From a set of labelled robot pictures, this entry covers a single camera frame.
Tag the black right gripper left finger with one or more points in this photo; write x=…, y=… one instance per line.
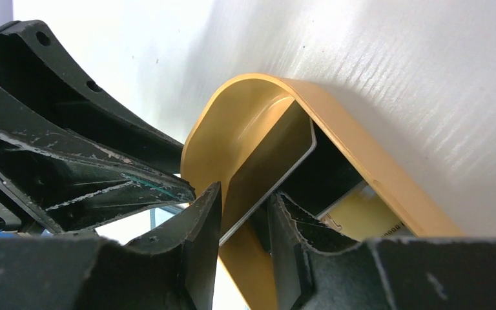
x=170, y=267

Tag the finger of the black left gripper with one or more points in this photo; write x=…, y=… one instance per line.
x=65, y=182
x=38, y=71

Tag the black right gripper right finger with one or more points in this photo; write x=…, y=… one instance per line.
x=316, y=267

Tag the yellow oval card tray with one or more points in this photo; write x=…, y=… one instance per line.
x=238, y=116

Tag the dark grey credit card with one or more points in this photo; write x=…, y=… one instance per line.
x=288, y=143

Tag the gold credit card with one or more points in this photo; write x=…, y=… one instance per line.
x=361, y=214

